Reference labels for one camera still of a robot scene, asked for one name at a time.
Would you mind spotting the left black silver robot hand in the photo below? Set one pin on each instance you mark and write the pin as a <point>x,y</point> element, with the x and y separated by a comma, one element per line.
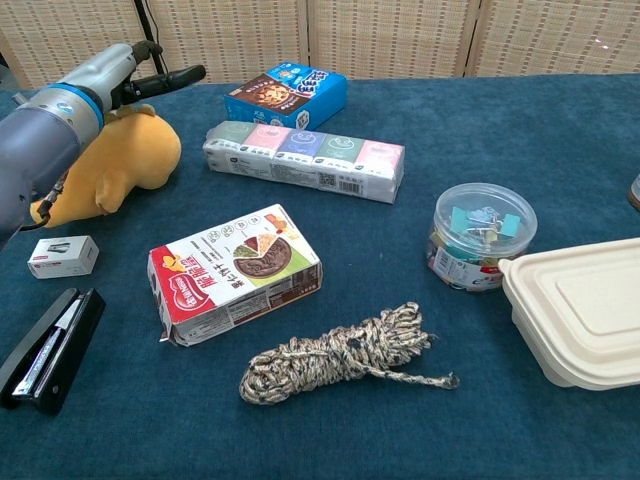
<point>107,67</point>

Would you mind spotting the yellow plush toy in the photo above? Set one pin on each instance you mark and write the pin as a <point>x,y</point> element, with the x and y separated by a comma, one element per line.
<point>130,155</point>

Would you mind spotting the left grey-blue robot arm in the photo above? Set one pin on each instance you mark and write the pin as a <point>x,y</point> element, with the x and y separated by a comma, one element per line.
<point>40,145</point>

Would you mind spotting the black stapler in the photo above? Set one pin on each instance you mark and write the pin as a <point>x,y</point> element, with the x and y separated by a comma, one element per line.
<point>50,347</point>

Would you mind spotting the black tripod stand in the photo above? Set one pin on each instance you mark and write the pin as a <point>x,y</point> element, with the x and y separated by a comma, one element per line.
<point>148,27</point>

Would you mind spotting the blue cookie box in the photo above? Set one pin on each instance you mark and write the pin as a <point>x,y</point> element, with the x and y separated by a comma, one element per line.
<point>287,95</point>

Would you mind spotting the small white staples box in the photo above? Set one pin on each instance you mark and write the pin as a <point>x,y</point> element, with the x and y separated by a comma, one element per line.
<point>62,257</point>

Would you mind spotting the pastel tissue multipack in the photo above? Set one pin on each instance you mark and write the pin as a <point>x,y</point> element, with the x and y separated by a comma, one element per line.
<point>305,160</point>

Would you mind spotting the red white cereal box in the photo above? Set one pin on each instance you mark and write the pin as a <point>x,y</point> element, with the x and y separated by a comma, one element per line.
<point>235,272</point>

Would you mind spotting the bamboo folding screen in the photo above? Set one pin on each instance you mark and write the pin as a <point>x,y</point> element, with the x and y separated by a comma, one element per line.
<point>390,35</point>

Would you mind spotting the clear tub of binder clips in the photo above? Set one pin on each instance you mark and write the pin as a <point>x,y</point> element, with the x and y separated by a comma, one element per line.
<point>480,237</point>

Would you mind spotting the blue felt table cover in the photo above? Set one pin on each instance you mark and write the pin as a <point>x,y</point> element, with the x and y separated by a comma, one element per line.
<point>400,425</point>

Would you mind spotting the beige lidded food container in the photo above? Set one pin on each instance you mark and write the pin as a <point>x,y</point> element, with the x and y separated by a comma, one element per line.
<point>580,310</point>

